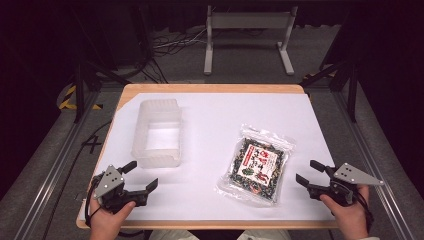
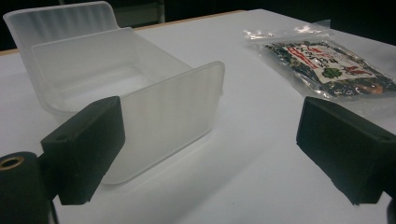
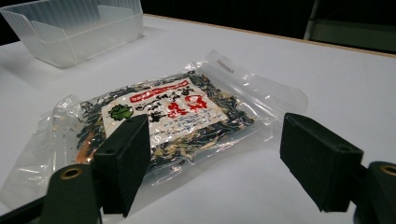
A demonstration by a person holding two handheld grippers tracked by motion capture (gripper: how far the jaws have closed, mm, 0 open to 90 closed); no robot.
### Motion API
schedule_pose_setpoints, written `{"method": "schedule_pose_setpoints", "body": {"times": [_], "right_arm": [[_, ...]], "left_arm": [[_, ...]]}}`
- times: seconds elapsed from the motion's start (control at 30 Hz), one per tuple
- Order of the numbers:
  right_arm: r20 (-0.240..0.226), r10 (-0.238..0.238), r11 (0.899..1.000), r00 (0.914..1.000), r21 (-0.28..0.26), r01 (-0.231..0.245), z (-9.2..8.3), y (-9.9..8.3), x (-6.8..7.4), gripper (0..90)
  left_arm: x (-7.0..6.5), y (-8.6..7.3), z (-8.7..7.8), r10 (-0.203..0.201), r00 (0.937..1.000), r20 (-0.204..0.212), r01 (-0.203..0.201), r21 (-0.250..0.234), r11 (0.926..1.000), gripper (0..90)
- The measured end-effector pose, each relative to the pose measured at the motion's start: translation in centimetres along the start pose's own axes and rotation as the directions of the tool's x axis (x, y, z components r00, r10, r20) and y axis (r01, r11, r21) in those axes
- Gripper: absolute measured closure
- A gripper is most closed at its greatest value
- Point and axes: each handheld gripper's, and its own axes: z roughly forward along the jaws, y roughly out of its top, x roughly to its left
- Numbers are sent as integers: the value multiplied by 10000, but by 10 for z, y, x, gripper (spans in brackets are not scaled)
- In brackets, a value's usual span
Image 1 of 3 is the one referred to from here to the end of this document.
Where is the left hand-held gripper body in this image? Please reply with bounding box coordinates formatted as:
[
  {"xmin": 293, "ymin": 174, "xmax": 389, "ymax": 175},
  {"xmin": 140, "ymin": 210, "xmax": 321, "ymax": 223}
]
[{"xmin": 89, "ymin": 164, "xmax": 149, "ymax": 215}]

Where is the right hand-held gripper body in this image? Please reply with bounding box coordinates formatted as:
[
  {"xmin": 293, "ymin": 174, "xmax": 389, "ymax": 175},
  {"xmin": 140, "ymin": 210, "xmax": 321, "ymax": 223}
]
[{"xmin": 307, "ymin": 162, "xmax": 385, "ymax": 208}]

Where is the translucent plastic container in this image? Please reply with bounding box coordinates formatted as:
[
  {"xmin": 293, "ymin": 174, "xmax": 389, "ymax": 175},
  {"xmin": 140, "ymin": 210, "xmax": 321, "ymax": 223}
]
[{"xmin": 130, "ymin": 98, "xmax": 184, "ymax": 170}]

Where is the clear snack packet red label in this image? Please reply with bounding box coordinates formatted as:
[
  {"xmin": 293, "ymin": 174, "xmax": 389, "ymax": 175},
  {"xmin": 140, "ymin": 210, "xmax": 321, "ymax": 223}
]
[{"xmin": 214, "ymin": 123, "xmax": 297, "ymax": 206}]

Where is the person's right hand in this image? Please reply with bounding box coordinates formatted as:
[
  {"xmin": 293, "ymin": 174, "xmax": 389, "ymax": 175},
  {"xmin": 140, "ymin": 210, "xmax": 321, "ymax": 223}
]
[{"xmin": 319, "ymin": 185, "xmax": 371, "ymax": 240}]

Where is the person's left hand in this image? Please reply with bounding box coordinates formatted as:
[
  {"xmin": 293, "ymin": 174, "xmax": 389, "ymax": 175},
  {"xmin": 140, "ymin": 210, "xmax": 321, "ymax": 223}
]
[{"xmin": 89, "ymin": 199, "xmax": 137, "ymax": 240}]

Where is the black tape mark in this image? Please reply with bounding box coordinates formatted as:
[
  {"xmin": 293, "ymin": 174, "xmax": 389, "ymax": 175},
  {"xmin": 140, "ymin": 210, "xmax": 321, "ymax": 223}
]
[{"xmin": 81, "ymin": 134, "xmax": 103, "ymax": 155}]

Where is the white paper sheet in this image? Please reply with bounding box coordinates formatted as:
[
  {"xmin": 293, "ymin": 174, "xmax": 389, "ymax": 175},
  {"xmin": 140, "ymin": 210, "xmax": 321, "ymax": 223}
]
[{"xmin": 78, "ymin": 92, "xmax": 336, "ymax": 222}]

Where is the black metal stand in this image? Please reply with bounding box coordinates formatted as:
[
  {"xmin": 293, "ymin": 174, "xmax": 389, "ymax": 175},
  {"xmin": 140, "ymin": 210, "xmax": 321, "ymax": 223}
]
[
  {"xmin": 70, "ymin": 49, "xmax": 132, "ymax": 124},
  {"xmin": 299, "ymin": 56, "xmax": 363, "ymax": 123}
]

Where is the grey metal stand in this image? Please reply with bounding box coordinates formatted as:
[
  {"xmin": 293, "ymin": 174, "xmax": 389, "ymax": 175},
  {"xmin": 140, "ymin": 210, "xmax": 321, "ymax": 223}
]
[{"xmin": 203, "ymin": 4, "xmax": 299, "ymax": 76}]

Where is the left hand-held gripper cable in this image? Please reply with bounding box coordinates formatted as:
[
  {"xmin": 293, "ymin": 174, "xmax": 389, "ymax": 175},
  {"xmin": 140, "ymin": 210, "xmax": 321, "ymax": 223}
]
[{"xmin": 83, "ymin": 175, "xmax": 102, "ymax": 228}]

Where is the hand-held gripper cable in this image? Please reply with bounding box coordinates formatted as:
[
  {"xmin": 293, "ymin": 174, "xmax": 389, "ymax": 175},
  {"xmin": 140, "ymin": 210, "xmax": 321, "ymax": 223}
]
[
  {"xmin": 83, "ymin": 175, "xmax": 102, "ymax": 228},
  {"xmin": 353, "ymin": 189, "xmax": 375, "ymax": 234}
]

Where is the right hand-held gripper cable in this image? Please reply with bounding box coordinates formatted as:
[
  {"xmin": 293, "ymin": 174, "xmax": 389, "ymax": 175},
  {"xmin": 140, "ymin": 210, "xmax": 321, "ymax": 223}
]
[{"xmin": 353, "ymin": 189, "xmax": 375, "ymax": 234}]

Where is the aluminium rail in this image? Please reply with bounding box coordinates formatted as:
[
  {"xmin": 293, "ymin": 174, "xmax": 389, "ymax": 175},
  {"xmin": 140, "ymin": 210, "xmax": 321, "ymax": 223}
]
[
  {"xmin": 333, "ymin": 90, "xmax": 418, "ymax": 240},
  {"xmin": 13, "ymin": 89, "xmax": 101, "ymax": 240}
]

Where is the black floor cable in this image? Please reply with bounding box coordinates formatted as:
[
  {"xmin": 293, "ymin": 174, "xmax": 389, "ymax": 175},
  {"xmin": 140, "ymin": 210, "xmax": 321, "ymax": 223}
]
[{"xmin": 42, "ymin": 121, "xmax": 113, "ymax": 240}]

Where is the bundle of floor cables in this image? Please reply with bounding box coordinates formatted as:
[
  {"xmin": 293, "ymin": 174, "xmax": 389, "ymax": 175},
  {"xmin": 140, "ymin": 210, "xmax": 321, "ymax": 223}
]
[{"xmin": 151, "ymin": 26, "xmax": 208, "ymax": 57}]

